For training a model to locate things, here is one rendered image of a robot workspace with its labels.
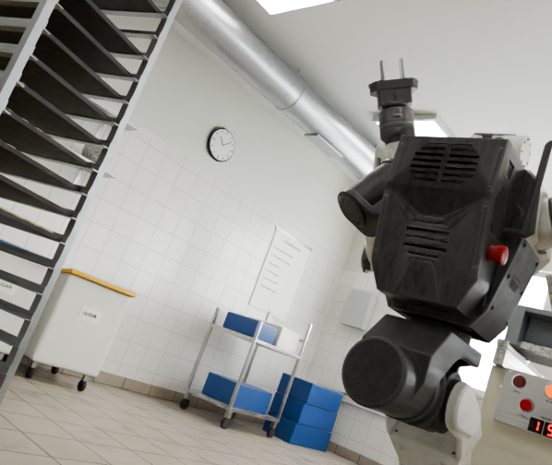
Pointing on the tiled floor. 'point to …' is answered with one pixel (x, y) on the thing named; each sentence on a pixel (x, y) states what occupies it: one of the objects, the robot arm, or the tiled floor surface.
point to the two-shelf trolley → (243, 375)
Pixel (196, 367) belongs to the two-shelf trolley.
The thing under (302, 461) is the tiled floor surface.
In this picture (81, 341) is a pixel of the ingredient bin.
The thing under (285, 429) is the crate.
